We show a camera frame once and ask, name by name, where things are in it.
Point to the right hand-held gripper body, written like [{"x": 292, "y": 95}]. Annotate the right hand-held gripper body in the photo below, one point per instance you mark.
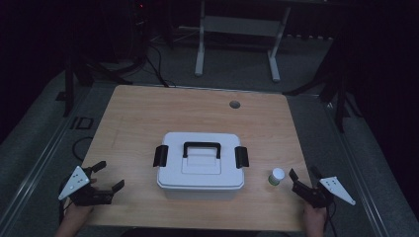
[{"x": 337, "y": 189}]

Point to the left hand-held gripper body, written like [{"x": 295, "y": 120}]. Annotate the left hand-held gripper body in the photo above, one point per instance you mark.
[{"x": 75, "y": 182}]

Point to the small white-capped bottle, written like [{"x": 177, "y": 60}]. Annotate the small white-capped bottle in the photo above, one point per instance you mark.
[{"x": 276, "y": 176}]

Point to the white plastic storage box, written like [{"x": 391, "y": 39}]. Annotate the white plastic storage box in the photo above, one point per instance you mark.
[{"x": 201, "y": 194}]

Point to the person's left hand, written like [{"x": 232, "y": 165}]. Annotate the person's left hand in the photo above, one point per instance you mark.
[{"x": 79, "y": 214}]

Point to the person's right hand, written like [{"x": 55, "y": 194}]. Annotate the person's right hand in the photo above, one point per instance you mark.
[{"x": 314, "y": 217}]

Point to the black tripod stand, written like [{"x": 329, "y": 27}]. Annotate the black tripod stand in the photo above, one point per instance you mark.
[
  {"x": 69, "y": 85},
  {"x": 341, "y": 95}
]

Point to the dark equipment rack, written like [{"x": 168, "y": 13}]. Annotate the dark equipment rack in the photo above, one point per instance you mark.
[{"x": 140, "y": 33}]

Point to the metal floor rail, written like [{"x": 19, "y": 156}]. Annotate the metal floor rail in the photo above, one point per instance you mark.
[
  {"x": 39, "y": 164},
  {"x": 359, "y": 171}
]

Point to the white metal desk frame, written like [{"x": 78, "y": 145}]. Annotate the white metal desk frame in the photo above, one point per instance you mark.
[{"x": 242, "y": 28}]

